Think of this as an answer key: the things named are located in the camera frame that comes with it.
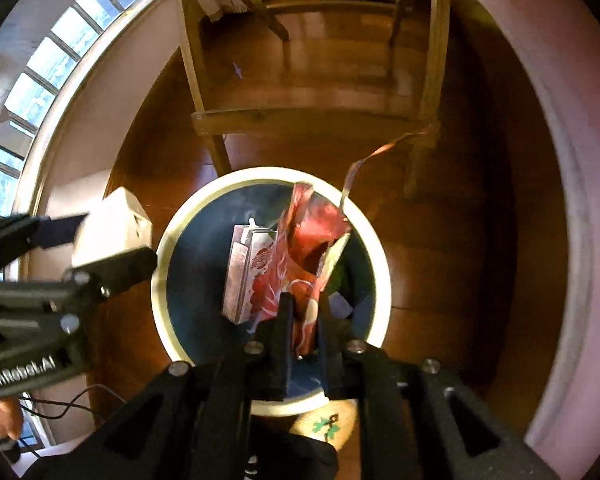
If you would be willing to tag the red paper bag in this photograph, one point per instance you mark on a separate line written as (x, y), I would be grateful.
(305, 240)

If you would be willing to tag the yellow slipper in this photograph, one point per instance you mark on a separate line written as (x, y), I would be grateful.
(325, 425)

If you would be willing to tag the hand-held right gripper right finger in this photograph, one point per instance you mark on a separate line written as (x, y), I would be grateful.
(330, 355)

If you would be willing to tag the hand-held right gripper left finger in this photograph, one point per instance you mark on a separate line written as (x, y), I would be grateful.
(280, 340)

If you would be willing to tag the round blue trash bin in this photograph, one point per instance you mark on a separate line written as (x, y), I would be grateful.
(195, 270)

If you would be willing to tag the window with metal grille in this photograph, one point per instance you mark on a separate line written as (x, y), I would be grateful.
(65, 30)

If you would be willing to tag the person's left hand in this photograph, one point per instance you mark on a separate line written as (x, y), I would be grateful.
(5, 417)

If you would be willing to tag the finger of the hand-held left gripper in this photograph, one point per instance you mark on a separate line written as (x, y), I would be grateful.
(125, 265)
(55, 230)

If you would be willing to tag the wooden chair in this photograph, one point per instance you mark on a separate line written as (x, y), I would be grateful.
(305, 115)

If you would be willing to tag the pink carton box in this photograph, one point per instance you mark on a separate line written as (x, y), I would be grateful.
(240, 280)

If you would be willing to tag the white carton box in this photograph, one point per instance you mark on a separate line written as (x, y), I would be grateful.
(110, 225)

